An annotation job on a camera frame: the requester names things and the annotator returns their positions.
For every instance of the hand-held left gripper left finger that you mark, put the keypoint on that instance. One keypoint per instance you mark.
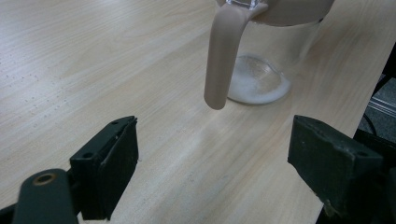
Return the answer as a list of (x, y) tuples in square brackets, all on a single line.
[(106, 171)]

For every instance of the aluminium floor rail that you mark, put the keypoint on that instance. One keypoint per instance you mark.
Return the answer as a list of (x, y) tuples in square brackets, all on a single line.
[(384, 106)]

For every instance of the white granular powder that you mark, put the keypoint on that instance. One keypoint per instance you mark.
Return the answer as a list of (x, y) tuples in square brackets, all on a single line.
[(249, 90)]

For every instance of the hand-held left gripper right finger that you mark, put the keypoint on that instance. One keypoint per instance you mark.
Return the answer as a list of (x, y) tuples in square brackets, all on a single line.
[(336, 168)]

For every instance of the glass jar with beige rim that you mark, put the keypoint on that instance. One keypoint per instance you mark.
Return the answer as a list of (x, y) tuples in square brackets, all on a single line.
[(289, 37)]

